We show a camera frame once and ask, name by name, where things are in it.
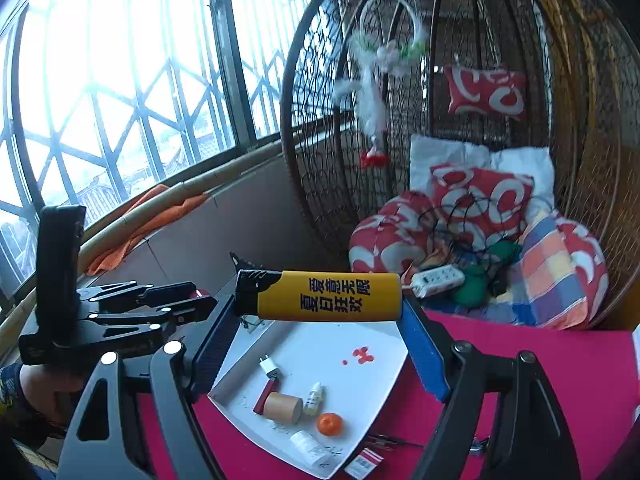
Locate checkered blanket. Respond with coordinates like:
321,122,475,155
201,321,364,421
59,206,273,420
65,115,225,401
497,209,597,330

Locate yellow lighter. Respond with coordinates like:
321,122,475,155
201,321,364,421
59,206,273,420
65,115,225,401
234,270,404,324

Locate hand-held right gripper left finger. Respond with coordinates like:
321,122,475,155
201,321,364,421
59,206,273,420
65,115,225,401
57,292,242,480

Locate white cylinder tube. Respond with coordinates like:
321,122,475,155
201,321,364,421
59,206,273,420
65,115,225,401
290,430,331,467

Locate beige pipe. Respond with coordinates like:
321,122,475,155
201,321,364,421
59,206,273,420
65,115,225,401
75,151,286,263

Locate white charger plug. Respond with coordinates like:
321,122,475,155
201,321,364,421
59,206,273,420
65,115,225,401
258,355,284,379

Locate white feather dream catcher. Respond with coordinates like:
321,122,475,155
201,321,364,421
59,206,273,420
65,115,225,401
333,0,431,169

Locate orange tangerine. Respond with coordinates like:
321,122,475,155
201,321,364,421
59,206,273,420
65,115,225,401
316,412,345,437

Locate square red patterned cushion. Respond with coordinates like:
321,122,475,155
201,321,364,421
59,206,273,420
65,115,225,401
429,163,535,257

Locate white power strip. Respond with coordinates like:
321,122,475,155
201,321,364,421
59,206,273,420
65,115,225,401
403,263,466,299

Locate wicker hanging egg chair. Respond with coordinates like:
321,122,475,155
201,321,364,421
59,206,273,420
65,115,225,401
280,0,640,332

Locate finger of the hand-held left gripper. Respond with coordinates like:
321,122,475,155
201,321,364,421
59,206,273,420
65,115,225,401
92,296,219,341
77,281,199,311

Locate small red patterned pillow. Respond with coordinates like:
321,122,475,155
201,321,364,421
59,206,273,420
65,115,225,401
442,65,529,121

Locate tan cardboard cylinder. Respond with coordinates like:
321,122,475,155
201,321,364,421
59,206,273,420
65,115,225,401
262,391,305,424

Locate pink tablecloth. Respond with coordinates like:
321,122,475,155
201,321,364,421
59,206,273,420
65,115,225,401
135,305,640,480

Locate window with metal grille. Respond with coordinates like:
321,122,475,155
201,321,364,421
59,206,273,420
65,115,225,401
0,0,361,311

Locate person's left hand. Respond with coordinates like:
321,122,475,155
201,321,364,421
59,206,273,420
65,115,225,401
20,365,87,429

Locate red patterned seat cushion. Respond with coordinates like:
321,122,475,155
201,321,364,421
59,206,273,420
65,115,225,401
348,191,609,332

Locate small white dropper bottle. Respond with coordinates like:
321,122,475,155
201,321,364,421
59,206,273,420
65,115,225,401
303,381,326,416

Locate white pillow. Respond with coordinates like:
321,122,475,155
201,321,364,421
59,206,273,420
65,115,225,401
408,133,556,211

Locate red white cigarette box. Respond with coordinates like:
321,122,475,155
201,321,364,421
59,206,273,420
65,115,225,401
344,448,384,480

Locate black cables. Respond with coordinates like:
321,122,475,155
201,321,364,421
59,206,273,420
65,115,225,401
419,195,527,263

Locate orange cloth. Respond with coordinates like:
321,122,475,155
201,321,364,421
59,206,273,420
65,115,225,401
86,184,209,276

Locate white square tray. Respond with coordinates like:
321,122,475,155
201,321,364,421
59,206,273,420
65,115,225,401
206,317,410,480

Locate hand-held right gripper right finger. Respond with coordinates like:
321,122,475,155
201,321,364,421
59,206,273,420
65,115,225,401
399,299,581,480

